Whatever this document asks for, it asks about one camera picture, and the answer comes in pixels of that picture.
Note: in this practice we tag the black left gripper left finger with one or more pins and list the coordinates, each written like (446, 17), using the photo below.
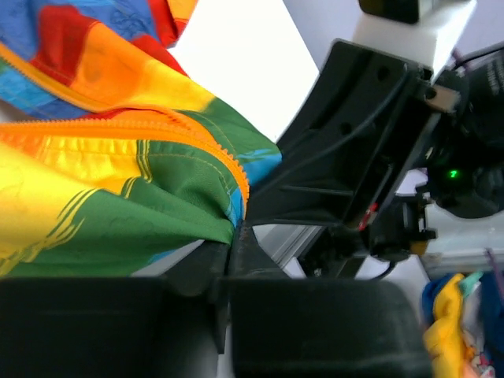
(168, 320)

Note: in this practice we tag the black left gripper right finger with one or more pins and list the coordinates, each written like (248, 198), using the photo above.
(317, 327)

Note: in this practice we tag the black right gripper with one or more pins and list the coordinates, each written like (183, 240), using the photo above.
(369, 119)

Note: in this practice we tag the rainbow striped kids jacket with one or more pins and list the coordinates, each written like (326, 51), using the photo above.
(122, 158)

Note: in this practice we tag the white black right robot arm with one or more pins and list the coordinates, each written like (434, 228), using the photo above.
(469, 183)

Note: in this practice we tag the colourful cloth pile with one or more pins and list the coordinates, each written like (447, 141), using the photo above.
(463, 316)

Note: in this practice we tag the aluminium table front rail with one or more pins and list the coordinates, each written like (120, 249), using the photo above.
(282, 242)

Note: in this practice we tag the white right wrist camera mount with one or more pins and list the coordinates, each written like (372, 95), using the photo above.
(429, 42)

